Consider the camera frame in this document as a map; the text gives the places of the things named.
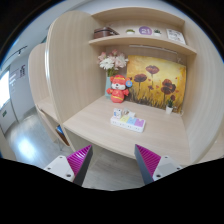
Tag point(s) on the flower bouquet in vase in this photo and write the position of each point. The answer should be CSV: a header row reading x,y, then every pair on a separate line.
x,y
111,63

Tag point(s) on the brown box on shelf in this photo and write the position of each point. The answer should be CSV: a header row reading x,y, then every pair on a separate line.
x,y
104,32

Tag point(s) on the poppy flower painting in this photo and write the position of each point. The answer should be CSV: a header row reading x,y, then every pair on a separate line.
x,y
155,81

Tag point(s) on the white charger plug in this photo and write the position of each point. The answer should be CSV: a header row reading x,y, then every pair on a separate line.
x,y
117,113

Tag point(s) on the small succulent on shelf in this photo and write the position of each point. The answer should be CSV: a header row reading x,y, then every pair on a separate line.
x,y
157,32

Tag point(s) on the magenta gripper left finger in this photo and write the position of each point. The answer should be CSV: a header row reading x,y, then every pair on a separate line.
x,y
79,162

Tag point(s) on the purple round sign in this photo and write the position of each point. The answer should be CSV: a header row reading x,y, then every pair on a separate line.
x,y
145,30

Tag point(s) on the small potted plant white pot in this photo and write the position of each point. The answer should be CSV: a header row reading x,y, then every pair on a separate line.
x,y
169,106

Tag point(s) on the neighbouring wooden desk cubicle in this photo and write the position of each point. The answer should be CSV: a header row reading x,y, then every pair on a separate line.
x,y
41,95

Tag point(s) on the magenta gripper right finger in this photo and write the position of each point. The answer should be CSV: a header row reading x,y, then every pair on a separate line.
x,y
147,162

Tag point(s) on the small green plant on shelf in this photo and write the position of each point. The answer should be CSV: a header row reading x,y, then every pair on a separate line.
x,y
130,31

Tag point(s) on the white power strip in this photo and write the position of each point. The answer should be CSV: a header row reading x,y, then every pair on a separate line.
x,y
130,123

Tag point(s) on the red plush toy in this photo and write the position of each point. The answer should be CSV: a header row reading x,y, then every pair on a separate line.
x,y
119,88

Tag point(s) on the white framed card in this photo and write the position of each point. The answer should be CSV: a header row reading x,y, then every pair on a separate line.
x,y
175,36

